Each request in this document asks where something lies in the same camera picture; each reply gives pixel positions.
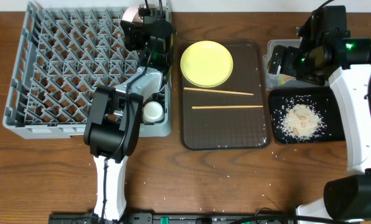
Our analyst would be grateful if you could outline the black waste tray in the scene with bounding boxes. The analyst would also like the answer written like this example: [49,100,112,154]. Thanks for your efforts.
[269,87,345,143]

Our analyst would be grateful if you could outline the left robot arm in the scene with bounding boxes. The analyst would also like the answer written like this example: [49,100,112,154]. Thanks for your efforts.
[83,3,175,223]

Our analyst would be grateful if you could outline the wrapper waste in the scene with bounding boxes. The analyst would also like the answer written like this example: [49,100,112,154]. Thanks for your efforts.
[278,74,295,86]

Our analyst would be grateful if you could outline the clear plastic waste bin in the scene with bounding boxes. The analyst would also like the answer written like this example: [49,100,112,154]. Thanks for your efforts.
[263,39,329,91]

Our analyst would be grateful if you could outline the rice and food scraps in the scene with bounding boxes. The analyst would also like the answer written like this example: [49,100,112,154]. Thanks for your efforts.
[271,95,327,144]

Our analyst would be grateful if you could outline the yellow plate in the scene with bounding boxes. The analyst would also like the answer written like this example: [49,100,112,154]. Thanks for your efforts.
[180,40,233,88]

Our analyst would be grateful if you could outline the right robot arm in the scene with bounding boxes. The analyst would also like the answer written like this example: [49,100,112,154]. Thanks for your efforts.
[268,1,371,223]

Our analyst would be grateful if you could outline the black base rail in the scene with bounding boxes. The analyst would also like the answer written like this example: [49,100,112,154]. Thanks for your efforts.
[48,212,360,224]

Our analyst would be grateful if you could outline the white pink-rimmed bowl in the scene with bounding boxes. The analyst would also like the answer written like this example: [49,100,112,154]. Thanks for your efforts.
[121,6,144,23]

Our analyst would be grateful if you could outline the white paper cup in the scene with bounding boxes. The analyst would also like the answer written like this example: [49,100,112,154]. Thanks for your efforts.
[143,101,164,124]

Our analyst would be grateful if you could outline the wooden chopstick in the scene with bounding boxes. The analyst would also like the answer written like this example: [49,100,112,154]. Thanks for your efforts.
[183,87,254,96]
[191,105,263,110]

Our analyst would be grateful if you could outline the grey plastic dish rack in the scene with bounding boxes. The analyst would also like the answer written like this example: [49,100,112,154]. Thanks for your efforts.
[2,0,173,140]

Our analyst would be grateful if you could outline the dark brown serving tray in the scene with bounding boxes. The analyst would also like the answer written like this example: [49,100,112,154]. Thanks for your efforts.
[179,40,271,151]

